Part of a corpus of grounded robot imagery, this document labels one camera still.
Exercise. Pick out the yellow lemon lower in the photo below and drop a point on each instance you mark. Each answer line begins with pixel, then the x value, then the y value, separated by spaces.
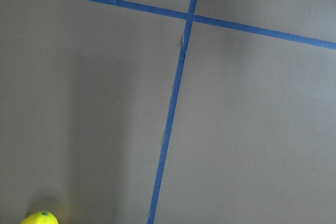
pixel 41 217

